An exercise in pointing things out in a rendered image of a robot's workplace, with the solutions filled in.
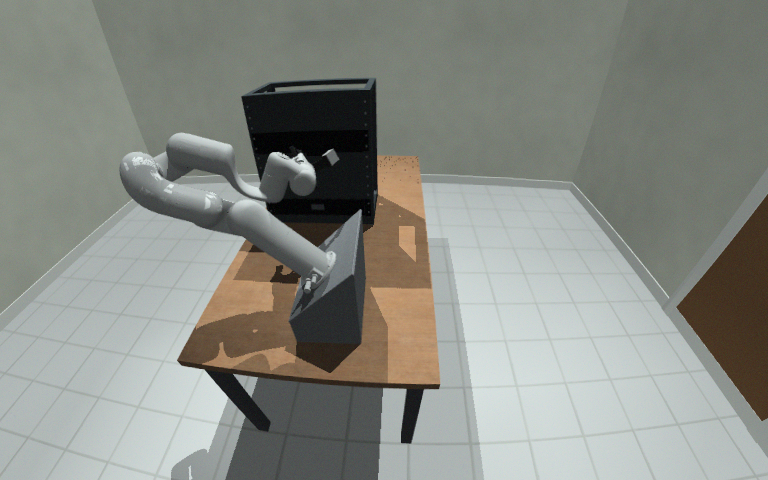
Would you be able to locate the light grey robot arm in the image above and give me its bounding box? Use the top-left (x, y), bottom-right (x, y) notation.
top-left (119, 133), bottom-right (339, 293)

